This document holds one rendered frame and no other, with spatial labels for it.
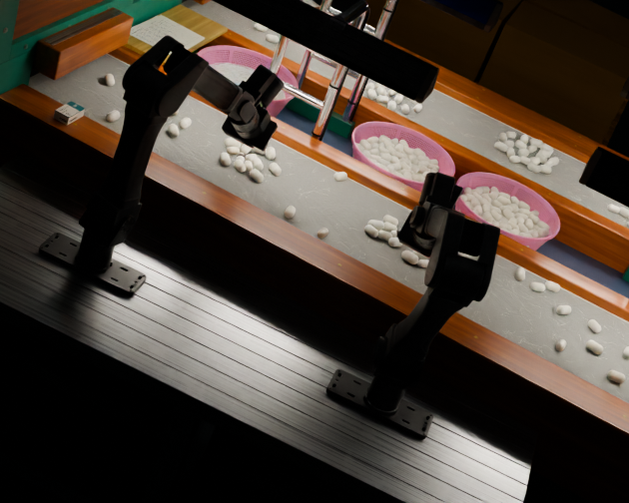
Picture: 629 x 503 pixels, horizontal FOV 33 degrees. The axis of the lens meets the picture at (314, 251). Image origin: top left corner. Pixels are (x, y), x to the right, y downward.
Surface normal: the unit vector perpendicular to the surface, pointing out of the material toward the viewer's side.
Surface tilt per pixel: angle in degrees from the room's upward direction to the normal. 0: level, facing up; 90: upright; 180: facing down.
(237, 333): 0
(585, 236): 90
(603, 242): 90
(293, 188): 0
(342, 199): 0
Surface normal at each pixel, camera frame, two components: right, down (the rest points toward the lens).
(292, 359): 0.31, -0.78
